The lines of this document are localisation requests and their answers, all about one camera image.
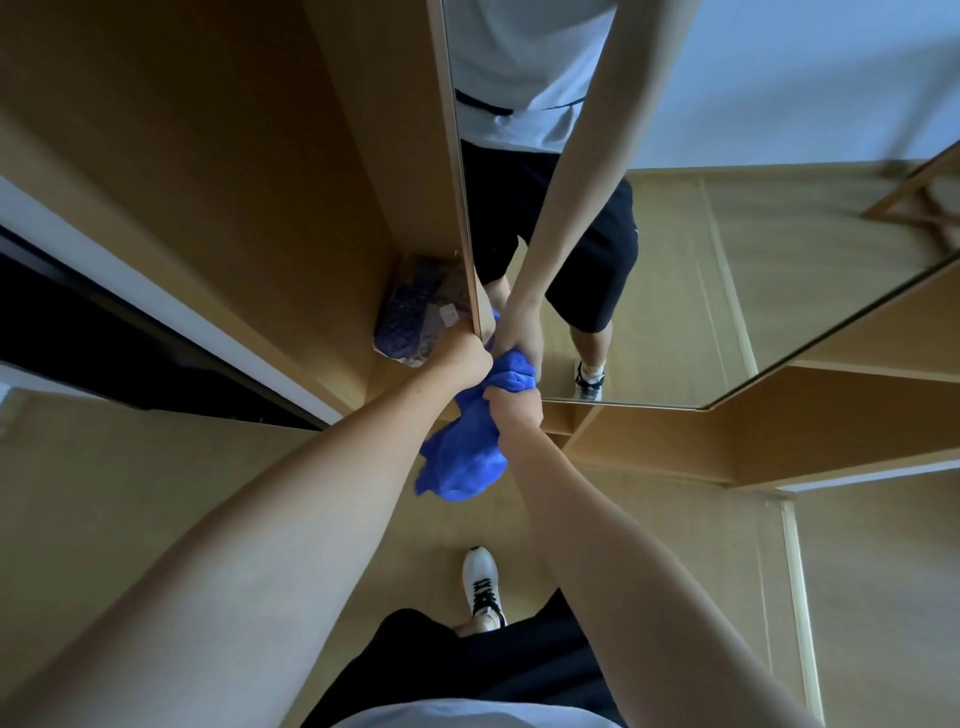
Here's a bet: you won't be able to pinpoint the person's left hand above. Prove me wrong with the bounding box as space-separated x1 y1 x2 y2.
430 332 496 404

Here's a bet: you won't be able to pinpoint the clear bag with purple fabric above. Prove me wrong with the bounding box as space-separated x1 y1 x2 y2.
372 253 483 370

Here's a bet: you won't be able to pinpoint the black shorts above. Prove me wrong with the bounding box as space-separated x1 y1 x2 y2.
300 588 628 728

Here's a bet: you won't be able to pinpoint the person's right forearm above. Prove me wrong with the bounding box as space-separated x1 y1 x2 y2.
498 421 826 728

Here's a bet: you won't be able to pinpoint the wall mirror with thin frame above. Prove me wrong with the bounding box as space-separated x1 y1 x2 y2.
427 0 960 412

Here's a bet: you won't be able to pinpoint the light wooden wardrobe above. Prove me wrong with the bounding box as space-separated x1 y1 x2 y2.
0 0 960 496

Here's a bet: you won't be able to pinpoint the person's right hand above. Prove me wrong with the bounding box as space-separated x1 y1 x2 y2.
482 378 544 445

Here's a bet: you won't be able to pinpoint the white trim strip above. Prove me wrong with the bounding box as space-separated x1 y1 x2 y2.
778 498 826 728

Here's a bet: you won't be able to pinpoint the white t-shirt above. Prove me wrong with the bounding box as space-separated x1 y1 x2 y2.
351 697 610 728

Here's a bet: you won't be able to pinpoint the white door frame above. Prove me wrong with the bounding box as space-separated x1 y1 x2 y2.
0 175 348 430

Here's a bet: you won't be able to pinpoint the person's left forearm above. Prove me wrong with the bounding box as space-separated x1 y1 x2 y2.
0 360 465 728

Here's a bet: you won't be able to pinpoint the blue cleaning cloth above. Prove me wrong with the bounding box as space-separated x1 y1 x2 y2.
416 346 540 502

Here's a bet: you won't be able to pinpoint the white sneaker with black laces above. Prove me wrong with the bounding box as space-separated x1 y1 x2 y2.
461 546 508 633

